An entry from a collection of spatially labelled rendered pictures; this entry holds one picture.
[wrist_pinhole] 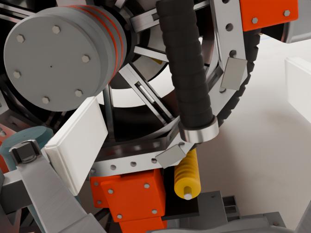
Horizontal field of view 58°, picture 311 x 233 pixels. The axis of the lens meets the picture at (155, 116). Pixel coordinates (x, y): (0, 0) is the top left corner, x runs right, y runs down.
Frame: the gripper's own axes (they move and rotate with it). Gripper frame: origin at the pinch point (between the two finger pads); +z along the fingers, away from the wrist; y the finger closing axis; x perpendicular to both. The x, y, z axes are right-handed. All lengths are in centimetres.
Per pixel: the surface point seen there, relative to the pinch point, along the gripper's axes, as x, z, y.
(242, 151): -83, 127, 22
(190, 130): -6.7, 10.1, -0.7
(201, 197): -61, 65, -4
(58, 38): 5.0, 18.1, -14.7
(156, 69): -10, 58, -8
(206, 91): -3.1, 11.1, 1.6
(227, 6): 3.1, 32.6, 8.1
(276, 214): -75, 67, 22
